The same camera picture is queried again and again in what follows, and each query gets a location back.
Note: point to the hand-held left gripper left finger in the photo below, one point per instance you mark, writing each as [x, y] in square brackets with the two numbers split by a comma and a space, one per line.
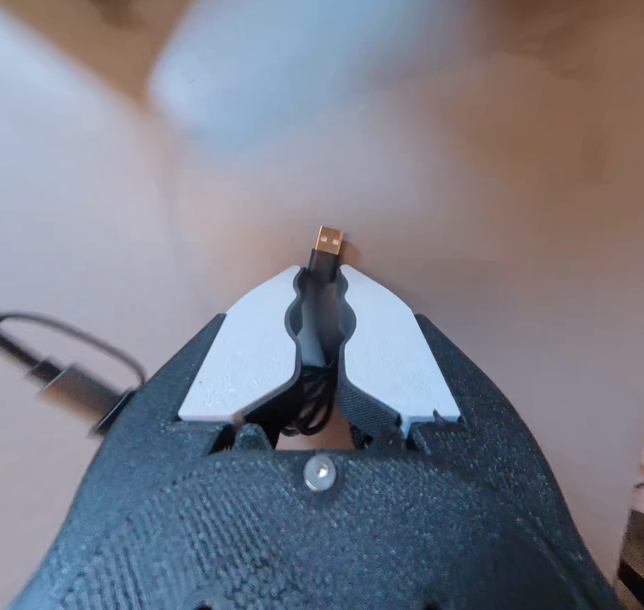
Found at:
[246, 358]

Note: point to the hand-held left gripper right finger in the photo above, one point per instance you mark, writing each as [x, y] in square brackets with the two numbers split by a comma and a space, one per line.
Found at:
[397, 358]

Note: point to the grey usb plug adapter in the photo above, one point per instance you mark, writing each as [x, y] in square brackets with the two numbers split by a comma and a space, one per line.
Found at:
[80, 393]

